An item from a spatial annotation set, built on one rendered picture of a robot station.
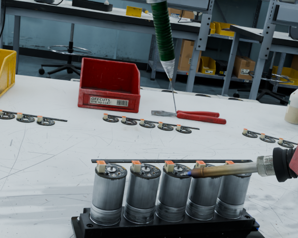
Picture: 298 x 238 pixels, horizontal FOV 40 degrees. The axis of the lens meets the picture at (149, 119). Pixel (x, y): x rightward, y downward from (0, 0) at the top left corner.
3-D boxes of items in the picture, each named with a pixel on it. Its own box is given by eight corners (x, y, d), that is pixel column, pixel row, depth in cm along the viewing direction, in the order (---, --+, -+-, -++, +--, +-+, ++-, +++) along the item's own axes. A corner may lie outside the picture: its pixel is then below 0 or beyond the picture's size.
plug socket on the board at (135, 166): (143, 172, 32) (144, 164, 32) (132, 172, 31) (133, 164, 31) (140, 167, 32) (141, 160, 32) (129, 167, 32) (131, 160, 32)
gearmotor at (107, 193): (122, 234, 32) (131, 176, 31) (91, 236, 31) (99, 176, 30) (115, 217, 34) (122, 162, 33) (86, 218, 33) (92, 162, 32)
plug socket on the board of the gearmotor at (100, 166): (108, 172, 31) (109, 164, 31) (97, 173, 30) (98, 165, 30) (105, 168, 31) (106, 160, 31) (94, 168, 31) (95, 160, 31)
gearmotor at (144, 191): (155, 232, 33) (165, 175, 31) (126, 233, 32) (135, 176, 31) (146, 215, 35) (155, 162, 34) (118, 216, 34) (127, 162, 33)
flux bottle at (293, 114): (297, 119, 78) (311, 69, 75) (305, 125, 75) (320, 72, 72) (281, 117, 78) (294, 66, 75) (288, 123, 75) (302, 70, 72)
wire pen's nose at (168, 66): (160, 78, 30) (157, 58, 29) (173, 73, 30) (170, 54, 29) (167, 82, 29) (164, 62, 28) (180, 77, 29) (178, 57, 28)
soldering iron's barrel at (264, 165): (191, 186, 31) (276, 178, 28) (187, 166, 31) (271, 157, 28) (197, 180, 33) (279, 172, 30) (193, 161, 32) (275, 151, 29)
